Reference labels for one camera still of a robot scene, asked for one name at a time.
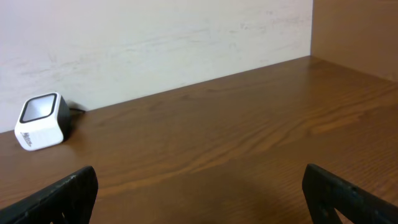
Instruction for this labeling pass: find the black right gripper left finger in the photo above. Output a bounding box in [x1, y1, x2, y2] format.
[1, 166, 98, 223]

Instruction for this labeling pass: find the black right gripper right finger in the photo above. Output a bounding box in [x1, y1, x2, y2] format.
[302, 164, 397, 224]

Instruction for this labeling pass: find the white barcode scanner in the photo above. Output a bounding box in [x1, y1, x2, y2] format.
[14, 92, 72, 151]

